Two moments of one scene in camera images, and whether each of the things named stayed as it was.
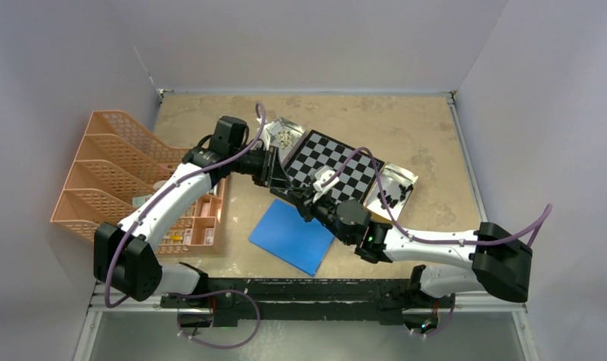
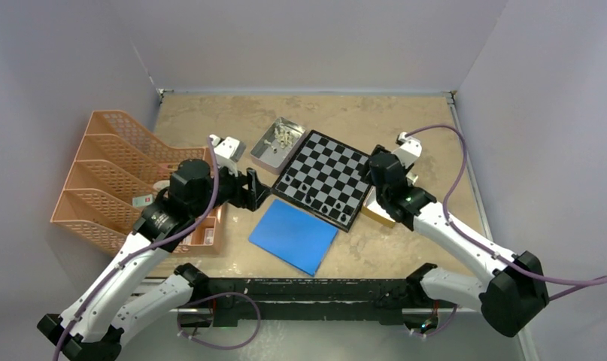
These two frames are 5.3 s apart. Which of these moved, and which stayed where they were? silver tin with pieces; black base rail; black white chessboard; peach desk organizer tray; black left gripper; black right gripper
Moved: black right gripper; black left gripper
Stayed: black white chessboard; black base rail; silver tin with pieces; peach desk organizer tray
